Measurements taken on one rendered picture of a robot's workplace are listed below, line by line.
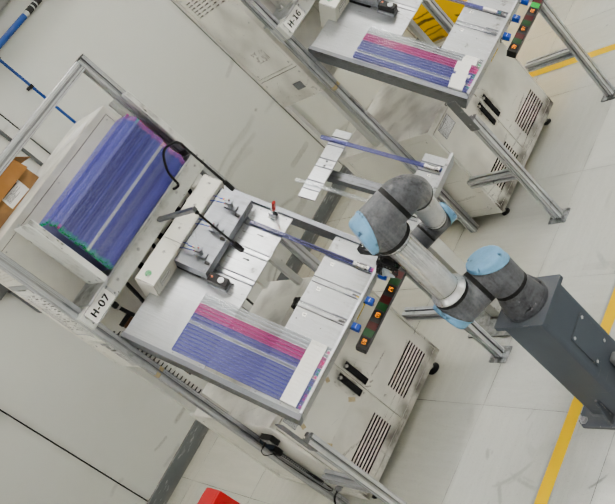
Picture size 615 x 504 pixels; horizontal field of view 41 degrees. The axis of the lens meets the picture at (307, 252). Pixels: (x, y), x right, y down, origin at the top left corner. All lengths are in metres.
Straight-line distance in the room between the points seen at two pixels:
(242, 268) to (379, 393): 0.78
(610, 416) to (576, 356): 0.33
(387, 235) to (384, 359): 1.22
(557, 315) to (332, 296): 0.79
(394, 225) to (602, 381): 0.91
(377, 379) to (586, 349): 0.98
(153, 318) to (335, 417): 0.80
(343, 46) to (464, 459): 1.74
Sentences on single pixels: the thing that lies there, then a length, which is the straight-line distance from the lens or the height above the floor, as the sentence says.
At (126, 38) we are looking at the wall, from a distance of 4.83.
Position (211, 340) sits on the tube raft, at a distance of 2.86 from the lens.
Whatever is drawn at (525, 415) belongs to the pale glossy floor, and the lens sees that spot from 3.14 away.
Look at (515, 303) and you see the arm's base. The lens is 2.50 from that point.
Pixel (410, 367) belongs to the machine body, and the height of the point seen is 0.16.
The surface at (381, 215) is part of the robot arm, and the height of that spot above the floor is 1.16.
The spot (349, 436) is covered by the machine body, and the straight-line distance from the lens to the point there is 3.25.
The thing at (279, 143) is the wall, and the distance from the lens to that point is 5.14.
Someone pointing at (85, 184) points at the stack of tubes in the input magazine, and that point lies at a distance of 2.91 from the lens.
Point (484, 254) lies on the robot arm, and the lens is 2.46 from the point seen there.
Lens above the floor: 2.12
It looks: 24 degrees down
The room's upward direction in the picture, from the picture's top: 49 degrees counter-clockwise
